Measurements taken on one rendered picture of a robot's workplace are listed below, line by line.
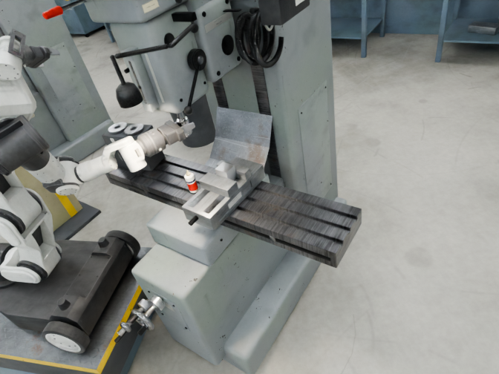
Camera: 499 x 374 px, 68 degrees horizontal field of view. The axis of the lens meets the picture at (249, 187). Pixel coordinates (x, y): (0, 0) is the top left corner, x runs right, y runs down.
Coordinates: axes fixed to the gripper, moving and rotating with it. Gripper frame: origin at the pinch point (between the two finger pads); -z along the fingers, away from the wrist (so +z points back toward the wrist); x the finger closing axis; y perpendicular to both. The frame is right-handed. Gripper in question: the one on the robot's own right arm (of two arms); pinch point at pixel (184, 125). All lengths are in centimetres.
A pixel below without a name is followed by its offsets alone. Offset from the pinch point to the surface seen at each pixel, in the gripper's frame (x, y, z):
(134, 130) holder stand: 34.7, 10.1, 10.2
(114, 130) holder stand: 43.8, 10.2, 16.7
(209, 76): -6.7, -16.8, -12.7
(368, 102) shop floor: 88, 119, -225
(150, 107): -5.9, -15.5, 11.8
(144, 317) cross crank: -20, 56, 49
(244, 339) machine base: -31, 100, 17
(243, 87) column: 9.4, 2.0, -35.9
